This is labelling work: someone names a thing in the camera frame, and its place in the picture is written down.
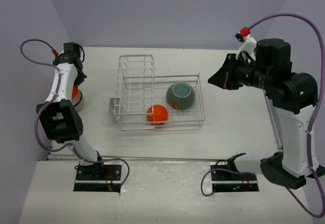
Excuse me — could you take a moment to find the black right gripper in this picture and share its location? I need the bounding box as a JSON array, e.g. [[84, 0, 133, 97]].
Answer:
[[209, 52, 273, 89]]

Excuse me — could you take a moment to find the large orange bowl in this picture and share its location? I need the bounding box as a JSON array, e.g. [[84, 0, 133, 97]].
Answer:
[[72, 86, 79, 99]]

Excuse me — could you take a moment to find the plain beige bowl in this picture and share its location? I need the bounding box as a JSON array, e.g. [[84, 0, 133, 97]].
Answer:
[[72, 90, 83, 111]]

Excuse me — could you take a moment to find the large teal ceramic bowl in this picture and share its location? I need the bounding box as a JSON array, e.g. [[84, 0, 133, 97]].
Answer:
[[166, 82, 196, 110]]

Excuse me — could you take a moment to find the white wire dish rack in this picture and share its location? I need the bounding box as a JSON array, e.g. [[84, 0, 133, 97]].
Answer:
[[109, 54, 205, 131]]

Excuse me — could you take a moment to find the small orange bowl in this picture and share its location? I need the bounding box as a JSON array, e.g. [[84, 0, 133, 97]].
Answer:
[[146, 104, 169, 126]]

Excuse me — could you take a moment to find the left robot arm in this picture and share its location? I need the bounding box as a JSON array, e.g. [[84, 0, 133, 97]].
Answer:
[[36, 42, 106, 180]]

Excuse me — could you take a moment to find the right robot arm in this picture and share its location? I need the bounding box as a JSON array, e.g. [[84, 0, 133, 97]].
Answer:
[[208, 36, 324, 189]]

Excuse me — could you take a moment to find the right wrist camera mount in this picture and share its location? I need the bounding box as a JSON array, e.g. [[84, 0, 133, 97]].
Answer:
[[235, 27, 256, 58]]

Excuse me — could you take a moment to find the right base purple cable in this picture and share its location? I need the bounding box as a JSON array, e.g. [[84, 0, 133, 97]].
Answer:
[[200, 168, 254, 198]]

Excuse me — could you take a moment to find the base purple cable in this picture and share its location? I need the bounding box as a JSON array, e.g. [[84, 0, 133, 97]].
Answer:
[[200, 168, 254, 198], [101, 157, 131, 190]]

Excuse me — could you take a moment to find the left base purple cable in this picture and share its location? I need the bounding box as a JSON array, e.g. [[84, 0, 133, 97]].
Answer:
[[101, 157, 131, 190]]

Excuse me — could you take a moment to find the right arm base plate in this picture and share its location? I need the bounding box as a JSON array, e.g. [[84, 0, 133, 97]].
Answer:
[[211, 170, 259, 193]]

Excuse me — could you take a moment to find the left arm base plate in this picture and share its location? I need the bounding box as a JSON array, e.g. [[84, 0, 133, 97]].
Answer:
[[73, 164, 122, 193]]

